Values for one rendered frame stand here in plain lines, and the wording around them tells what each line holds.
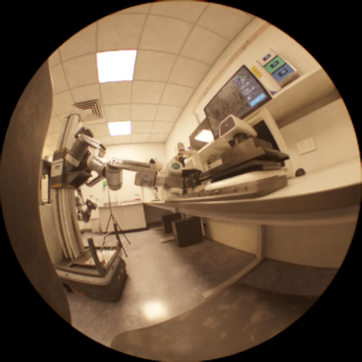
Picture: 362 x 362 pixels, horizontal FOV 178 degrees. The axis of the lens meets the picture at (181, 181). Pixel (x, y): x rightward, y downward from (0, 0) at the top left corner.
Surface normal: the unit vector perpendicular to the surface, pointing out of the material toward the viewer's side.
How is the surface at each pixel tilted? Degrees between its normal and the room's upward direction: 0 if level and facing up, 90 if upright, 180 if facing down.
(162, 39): 180
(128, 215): 90
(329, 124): 90
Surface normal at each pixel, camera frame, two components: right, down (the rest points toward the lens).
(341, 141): -0.92, 0.09
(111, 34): 0.15, 0.98
